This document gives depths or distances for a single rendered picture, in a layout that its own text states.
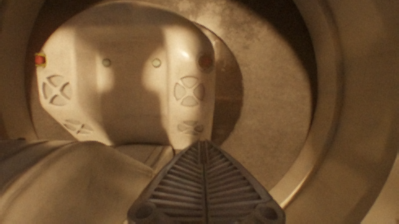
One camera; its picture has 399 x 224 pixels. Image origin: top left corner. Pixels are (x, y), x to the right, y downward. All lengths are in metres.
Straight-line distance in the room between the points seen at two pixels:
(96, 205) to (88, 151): 0.06
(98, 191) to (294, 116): 0.94
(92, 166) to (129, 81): 0.38
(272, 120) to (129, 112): 0.74
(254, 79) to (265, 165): 0.52
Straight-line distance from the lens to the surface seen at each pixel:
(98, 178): 0.21
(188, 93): 0.43
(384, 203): 0.76
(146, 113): 0.53
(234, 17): 0.91
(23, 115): 1.28
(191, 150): 0.16
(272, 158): 1.03
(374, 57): 0.90
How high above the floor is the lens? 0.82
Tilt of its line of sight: 84 degrees down
